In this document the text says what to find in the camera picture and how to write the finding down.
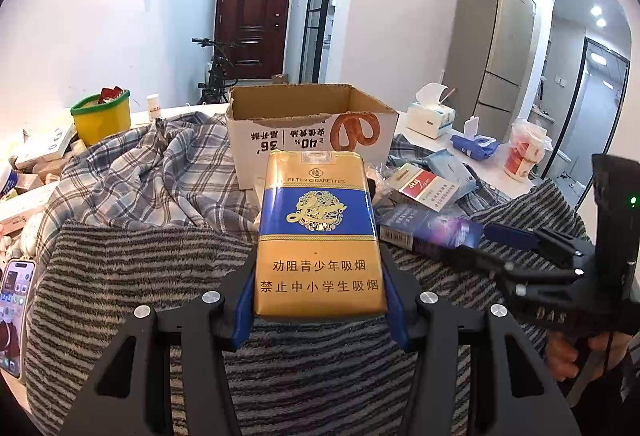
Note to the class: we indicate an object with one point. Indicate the dark blue cigarette pack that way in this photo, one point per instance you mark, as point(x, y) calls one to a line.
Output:
point(426, 232)

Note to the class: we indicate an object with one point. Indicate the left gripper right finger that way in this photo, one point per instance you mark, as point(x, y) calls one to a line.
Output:
point(511, 391)

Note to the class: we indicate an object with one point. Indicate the small white pill bottle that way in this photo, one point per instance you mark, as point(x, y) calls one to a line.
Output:
point(153, 106)

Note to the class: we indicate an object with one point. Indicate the white tissue box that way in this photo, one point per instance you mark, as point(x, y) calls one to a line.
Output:
point(429, 115)

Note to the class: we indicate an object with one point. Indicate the black bicycle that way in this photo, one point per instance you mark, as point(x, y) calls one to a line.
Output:
point(221, 76)

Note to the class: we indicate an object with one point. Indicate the person's right hand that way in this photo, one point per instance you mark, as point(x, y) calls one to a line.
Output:
point(599, 369)

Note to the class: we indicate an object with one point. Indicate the smartphone with lit screen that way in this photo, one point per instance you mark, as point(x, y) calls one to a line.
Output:
point(15, 288)

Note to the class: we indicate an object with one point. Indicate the black framed glass door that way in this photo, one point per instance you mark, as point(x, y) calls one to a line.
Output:
point(318, 34)

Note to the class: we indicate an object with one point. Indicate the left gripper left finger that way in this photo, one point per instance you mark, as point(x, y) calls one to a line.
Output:
point(128, 391)

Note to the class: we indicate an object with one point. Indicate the light blue wipes pack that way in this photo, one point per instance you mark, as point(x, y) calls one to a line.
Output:
point(444, 164)

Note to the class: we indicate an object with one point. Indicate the gold blue cigarette pack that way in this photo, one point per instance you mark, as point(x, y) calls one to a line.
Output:
point(318, 256)

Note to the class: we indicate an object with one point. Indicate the bathroom glass door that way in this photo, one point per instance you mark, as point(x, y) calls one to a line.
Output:
point(590, 119)

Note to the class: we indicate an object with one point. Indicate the blue wet wipes pack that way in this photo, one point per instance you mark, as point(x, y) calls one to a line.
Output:
point(472, 144)

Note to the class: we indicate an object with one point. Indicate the dark red entrance door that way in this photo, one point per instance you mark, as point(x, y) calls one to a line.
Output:
point(253, 33)

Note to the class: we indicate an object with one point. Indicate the grey striped towel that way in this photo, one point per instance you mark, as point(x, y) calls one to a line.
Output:
point(103, 252)

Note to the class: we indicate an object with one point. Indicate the red white cigarette pack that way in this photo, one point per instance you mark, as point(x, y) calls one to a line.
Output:
point(417, 185)

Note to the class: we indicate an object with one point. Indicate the open cardboard box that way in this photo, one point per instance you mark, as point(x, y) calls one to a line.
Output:
point(305, 117)

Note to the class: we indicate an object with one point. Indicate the yellow green tub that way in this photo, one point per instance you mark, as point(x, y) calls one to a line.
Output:
point(101, 115)

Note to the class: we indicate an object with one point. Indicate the blue plaid shirt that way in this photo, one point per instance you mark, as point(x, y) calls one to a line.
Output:
point(177, 172)

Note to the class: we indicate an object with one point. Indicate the white blue medicine box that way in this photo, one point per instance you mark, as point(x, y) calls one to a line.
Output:
point(45, 147)

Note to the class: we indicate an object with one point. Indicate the beige refrigerator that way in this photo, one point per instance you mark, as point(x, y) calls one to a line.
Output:
point(487, 61)

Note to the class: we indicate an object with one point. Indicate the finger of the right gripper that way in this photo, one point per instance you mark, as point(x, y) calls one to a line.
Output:
point(464, 258)
point(556, 247)

